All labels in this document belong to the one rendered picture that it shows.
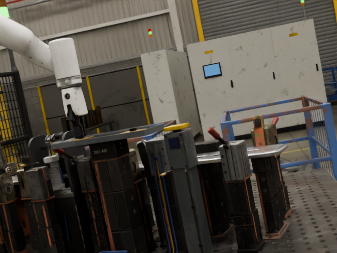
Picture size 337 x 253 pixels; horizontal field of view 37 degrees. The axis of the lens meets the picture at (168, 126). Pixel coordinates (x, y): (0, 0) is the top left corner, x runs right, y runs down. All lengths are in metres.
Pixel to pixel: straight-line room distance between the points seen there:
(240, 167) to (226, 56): 8.23
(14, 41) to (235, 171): 0.82
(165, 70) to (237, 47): 1.44
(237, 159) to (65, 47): 0.67
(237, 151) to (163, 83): 8.31
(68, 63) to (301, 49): 8.37
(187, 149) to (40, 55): 0.63
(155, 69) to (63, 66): 8.23
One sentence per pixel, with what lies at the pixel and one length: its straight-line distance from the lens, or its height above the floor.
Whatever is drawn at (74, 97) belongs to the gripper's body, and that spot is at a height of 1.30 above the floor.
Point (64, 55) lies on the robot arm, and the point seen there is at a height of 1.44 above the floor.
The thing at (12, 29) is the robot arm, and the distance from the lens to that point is 1.71.
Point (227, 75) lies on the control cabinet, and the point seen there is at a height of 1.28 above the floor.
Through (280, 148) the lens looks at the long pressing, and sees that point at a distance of 1.80.
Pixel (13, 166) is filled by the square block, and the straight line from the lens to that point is 2.66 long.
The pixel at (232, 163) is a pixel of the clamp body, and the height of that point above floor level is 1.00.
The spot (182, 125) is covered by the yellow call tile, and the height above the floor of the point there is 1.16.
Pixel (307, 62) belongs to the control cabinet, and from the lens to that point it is 9.89.
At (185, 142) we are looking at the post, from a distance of 1.51.
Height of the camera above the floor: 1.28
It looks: 4 degrees down
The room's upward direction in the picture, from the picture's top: 11 degrees counter-clockwise
